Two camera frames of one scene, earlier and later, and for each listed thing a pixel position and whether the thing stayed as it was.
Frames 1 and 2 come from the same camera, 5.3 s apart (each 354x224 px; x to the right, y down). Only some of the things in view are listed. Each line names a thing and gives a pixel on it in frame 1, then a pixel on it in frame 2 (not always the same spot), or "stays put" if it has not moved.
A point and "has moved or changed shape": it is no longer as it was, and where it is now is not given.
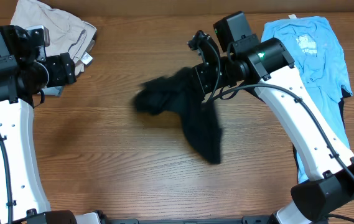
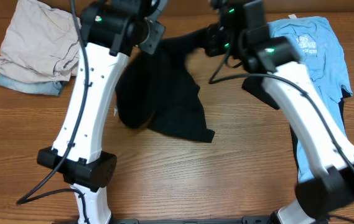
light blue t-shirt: x=309 y=44 stays put
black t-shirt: x=180 y=93 has moved or changed shape
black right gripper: x=203 y=71 -> x=214 y=37
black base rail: x=249 y=220 stays put
